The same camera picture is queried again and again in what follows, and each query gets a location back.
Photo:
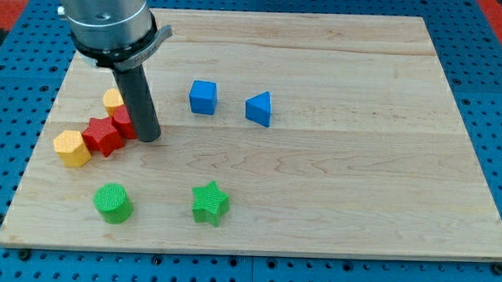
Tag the green cylinder block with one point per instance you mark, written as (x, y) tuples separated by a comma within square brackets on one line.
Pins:
[(113, 203)]

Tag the blue cube block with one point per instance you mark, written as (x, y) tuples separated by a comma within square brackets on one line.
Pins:
[(203, 97)]

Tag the green star block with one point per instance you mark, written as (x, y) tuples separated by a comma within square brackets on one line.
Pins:
[(210, 203)]

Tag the red round block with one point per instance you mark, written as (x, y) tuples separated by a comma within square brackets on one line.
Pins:
[(122, 122)]

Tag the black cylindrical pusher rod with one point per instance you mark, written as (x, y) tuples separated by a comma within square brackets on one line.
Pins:
[(138, 101)]

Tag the red star block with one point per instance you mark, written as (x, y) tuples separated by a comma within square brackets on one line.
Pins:
[(100, 135)]

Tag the yellow round block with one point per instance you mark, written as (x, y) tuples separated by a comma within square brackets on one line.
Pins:
[(112, 99)]

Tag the wooden board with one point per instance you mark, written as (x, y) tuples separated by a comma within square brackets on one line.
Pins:
[(366, 157)]

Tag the yellow hexagon block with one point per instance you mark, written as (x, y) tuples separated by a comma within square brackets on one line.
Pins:
[(71, 149)]

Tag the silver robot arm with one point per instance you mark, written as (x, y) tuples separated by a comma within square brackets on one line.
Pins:
[(118, 34)]

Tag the blue triangle block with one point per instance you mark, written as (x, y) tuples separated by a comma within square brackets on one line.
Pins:
[(258, 109)]

